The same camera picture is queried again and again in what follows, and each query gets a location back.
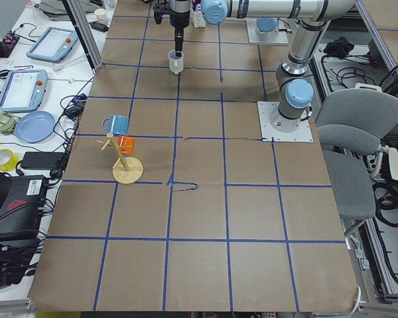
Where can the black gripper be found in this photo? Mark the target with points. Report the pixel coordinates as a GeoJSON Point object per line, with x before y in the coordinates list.
{"type": "Point", "coordinates": [178, 19]}

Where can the blue white milk carton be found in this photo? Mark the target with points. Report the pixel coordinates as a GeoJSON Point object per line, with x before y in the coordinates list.
{"type": "Point", "coordinates": [198, 20]}

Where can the white ceramic mug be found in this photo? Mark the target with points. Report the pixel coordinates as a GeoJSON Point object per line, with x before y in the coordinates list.
{"type": "Point", "coordinates": [176, 63]}

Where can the cream paper cup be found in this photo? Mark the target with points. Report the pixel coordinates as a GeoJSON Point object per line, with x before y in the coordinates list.
{"type": "Point", "coordinates": [101, 16]}

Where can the orange cup on stand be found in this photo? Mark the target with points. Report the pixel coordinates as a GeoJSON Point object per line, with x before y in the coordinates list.
{"type": "Point", "coordinates": [126, 144]}

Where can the blue mug on stand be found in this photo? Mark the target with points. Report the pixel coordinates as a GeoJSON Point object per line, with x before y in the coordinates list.
{"type": "Point", "coordinates": [116, 124]}

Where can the blue teach pendant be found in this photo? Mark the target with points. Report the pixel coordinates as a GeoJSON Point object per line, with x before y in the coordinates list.
{"type": "Point", "coordinates": [23, 91]}
{"type": "Point", "coordinates": [53, 46]}

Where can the wooden mug tree stand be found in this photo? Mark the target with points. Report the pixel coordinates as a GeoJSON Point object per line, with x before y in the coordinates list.
{"type": "Point", "coordinates": [127, 169]}

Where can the light blue plate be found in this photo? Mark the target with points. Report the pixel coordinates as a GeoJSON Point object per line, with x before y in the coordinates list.
{"type": "Point", "coordinates": [35, 126]}

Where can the black power adapter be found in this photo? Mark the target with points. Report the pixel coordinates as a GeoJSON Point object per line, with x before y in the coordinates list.
{"type": "Point", "coordinates": [40, 160]}

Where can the grey office chair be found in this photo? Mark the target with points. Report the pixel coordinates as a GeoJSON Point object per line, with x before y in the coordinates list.
{"type": "Point", "coordinates": [354, 119]}

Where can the green tape rolls stack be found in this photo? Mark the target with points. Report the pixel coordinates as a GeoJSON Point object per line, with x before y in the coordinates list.
{"type": "Point", "coordinates": [7, 122]}

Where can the yellow tape roll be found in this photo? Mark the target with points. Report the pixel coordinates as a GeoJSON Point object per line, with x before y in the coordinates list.
{"type": "Point", "coordinates": [8, 160]}

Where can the black computer box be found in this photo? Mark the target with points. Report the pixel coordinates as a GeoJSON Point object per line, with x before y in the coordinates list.
{"type": "Point", "coordinates": [21, 197]}

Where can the aluminium frame post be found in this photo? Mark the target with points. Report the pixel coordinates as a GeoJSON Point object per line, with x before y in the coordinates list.
{"type": "Point", "coordinates": [83, 30]}

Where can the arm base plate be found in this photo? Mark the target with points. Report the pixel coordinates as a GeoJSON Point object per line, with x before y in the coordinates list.
{"type": "Point", "coordinates": [278, 38]}
{"type": "Point", "coordinates": [276, 128]}

